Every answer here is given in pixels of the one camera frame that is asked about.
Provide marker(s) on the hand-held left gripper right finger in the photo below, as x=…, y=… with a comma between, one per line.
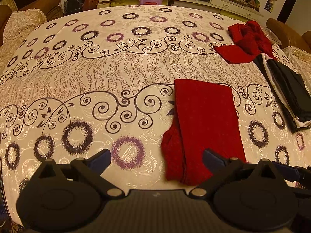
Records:
x=213, y=161

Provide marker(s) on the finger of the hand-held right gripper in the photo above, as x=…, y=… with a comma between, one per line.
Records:
x=289, y=171

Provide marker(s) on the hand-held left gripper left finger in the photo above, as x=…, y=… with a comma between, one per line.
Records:
x=100, y=159

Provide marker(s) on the red pants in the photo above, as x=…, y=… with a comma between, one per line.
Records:
x=206, y=116

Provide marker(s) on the black pants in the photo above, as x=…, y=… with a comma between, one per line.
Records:
x=289, y=89

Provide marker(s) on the red long-sleeve top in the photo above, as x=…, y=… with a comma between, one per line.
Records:
x=245, y=41

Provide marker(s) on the printed bedspread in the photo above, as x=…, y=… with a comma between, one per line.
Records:
x=97, y=77

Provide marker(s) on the cream folded garment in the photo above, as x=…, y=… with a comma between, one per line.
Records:
x=269, y=75

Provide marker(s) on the black folded garment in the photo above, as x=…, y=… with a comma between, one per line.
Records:
x=260, y=64

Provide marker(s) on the cream lace armchair cover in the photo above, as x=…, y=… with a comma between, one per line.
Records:
x=298, y=58

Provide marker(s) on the brown leather armchair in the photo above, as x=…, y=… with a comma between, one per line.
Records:
x=286, y=29

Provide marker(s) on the cream fluffy pillow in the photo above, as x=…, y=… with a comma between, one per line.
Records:
x=24, y=21

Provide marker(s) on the black bag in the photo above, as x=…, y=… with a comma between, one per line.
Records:
x=74, y=3

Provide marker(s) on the brown leather sofa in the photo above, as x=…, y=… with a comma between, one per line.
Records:
x=48, y=4

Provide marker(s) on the beige curtain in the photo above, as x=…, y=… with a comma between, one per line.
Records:
x=9, y=1

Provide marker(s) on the small wall picture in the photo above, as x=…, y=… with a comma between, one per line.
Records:
x=270, y=3

